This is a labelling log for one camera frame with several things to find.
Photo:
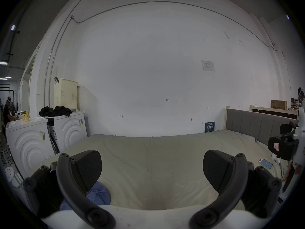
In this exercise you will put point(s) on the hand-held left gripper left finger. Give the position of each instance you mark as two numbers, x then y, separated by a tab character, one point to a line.
71	187

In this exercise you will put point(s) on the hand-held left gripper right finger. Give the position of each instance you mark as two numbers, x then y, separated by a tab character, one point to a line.
234	187

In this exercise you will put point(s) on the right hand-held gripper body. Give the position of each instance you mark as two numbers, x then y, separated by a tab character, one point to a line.
300	137

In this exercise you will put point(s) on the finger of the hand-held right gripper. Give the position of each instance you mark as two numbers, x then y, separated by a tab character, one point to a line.
284	147
288	129

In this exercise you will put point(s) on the smartphone with lit screen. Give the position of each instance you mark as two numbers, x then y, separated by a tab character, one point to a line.
265	163

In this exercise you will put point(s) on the brown carton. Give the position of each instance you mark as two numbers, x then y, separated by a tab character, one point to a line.
278	104

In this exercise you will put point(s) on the dark blue garment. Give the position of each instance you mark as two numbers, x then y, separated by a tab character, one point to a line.
100	195

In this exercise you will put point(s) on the grey padded headboard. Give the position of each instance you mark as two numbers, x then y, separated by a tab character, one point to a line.
250	125

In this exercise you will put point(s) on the white washing machine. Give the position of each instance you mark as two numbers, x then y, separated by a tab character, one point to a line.
28	147
71	130

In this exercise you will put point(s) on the dark blue sign card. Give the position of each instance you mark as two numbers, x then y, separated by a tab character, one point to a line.
209	127

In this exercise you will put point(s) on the bed with beige sheet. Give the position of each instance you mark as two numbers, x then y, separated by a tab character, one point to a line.
154	163

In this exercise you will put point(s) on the white paper sheet on wall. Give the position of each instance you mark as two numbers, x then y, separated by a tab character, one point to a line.
207	65

